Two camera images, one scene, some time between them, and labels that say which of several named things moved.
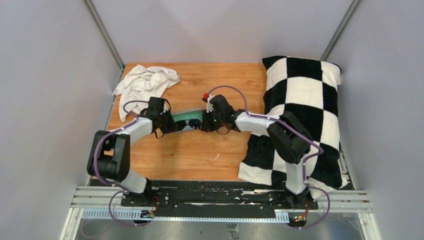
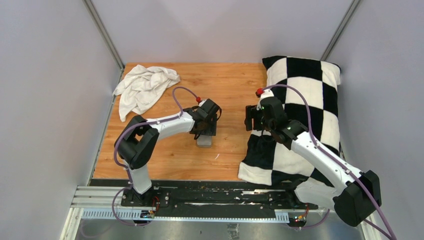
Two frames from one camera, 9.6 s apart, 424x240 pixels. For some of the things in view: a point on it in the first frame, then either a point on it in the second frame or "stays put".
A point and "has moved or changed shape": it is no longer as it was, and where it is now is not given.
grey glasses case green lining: [186, 115] has moved or changed shape
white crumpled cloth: [141, 83] stays put
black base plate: [226, 196] stays put
